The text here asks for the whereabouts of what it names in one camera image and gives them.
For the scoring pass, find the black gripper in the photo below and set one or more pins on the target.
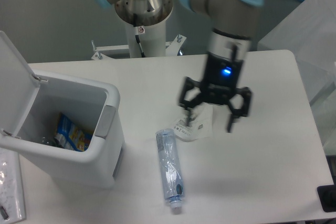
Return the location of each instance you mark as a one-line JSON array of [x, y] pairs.
[[218, 86]]

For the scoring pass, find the white push-lid trash can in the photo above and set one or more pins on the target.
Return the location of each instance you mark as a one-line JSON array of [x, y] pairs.
[[31, 101]]

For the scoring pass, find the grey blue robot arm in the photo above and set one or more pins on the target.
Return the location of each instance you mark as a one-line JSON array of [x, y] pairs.
[[233, 25]]

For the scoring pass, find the white plastic wrapper packet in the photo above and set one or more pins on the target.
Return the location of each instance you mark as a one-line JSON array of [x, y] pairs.
[[200, 125]]

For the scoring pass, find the crushed clear plastic bottle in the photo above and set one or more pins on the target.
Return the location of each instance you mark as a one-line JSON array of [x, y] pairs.
[[170, 170]]

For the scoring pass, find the black device at edge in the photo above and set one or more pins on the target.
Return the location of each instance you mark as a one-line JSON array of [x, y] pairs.
[[326, 195]]

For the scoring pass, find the blue snack package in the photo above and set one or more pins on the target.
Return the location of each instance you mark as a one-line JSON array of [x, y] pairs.
[[71, 137]]

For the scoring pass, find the clear plastic document sleeve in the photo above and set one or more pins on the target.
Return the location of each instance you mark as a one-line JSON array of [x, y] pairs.
[[13, 208]]

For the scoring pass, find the white pedestal base bracket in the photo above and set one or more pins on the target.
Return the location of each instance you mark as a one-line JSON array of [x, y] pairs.
[[172, 48]]

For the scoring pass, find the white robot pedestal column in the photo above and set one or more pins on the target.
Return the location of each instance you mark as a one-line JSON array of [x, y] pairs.
[[152, 38]]

